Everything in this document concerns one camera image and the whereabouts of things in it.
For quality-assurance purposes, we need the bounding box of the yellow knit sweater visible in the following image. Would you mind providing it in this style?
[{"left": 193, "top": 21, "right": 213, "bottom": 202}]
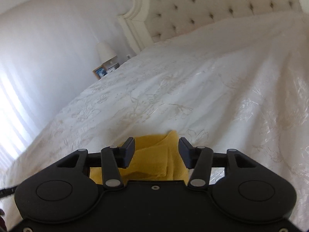
[{"left": 89, "top": 130, "right": 190, "bottom": 184}]

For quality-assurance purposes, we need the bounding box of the white embroidered bedspread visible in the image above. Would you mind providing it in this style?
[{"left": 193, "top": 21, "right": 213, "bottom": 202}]
[{"left": 1, "top": 12, "right": 308, "bottom": 230}]

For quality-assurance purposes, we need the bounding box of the white table lamp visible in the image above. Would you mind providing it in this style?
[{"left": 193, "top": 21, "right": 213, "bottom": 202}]
[{"left": 96, "top": 41, "right": 118, "bottom": 70}]

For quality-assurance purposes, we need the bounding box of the cream tufted headboard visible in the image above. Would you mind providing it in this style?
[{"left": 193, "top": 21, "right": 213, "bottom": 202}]
[{"left": 118, "top": 0, "right": 308, "bottom": 53}]

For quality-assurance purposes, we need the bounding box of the wooden picture frame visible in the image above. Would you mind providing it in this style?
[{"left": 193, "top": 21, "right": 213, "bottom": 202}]
[{"left": 93, "top": 66, "right": 107, "bottom": 80}]

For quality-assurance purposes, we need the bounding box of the black cable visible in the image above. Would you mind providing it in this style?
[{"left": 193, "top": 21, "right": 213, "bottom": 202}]
[{"left": 0, "top": 185, "right": 19, "bottom": 198}]

